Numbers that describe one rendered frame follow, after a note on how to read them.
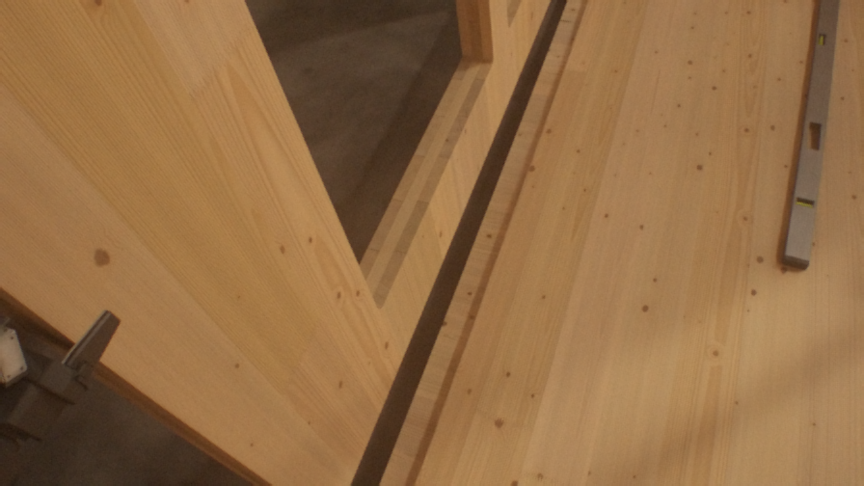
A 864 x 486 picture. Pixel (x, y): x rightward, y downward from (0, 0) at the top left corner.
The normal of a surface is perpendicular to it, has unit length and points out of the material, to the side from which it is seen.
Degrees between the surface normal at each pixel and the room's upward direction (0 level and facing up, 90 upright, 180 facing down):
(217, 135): 90
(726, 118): 0
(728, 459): 0
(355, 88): 0
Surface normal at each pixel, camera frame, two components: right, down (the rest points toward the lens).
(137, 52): 0.93, 0.21
